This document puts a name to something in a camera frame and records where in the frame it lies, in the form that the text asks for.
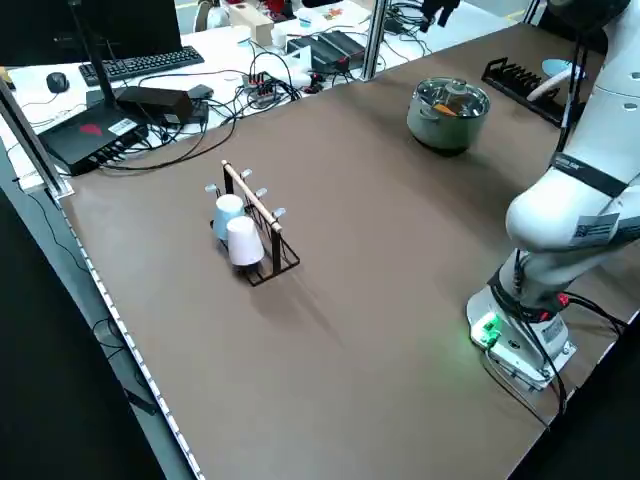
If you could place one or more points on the glass pot lid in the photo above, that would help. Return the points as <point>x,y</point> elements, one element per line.
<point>455,91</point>

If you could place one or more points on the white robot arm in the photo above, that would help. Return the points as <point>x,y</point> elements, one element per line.
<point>550,220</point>

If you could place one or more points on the stainless steel pot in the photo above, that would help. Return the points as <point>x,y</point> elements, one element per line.
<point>440,132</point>

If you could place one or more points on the white plate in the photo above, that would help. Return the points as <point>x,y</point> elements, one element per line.
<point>545,87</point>

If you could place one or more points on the light blue plate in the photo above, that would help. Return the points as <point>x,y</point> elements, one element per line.
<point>555,66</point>

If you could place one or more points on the white cup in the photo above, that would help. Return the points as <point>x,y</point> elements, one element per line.
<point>245,242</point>

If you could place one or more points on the light blue cup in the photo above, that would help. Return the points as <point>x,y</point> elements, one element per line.
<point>225,215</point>

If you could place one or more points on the grey power strip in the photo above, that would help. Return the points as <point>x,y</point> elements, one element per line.
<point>260,86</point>

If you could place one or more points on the black flat device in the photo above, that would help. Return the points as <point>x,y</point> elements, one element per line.
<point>330,47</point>

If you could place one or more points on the white mug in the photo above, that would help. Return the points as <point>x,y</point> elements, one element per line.
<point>279,38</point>

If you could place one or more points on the black rectangular box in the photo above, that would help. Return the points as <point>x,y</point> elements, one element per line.
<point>155,102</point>

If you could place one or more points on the wooden box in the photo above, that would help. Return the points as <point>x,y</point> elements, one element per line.
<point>252,22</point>

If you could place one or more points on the black dish rack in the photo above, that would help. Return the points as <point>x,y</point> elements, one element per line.
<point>510,77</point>

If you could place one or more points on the black keyboard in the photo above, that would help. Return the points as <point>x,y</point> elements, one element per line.
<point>140,62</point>

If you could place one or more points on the black router box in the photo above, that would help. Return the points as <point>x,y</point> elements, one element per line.
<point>85,135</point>

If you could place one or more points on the black monitor stand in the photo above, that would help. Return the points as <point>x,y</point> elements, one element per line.
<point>97,70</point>

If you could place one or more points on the black computer monitor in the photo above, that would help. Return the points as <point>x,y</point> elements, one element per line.
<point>100,25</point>

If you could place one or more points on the black computer mouse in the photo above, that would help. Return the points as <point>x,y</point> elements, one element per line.
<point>56,81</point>

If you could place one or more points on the aluminium camera post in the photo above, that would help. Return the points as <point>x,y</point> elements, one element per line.
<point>375,40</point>

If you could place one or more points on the aluminium frame profile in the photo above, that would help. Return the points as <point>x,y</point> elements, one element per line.
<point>30,140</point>

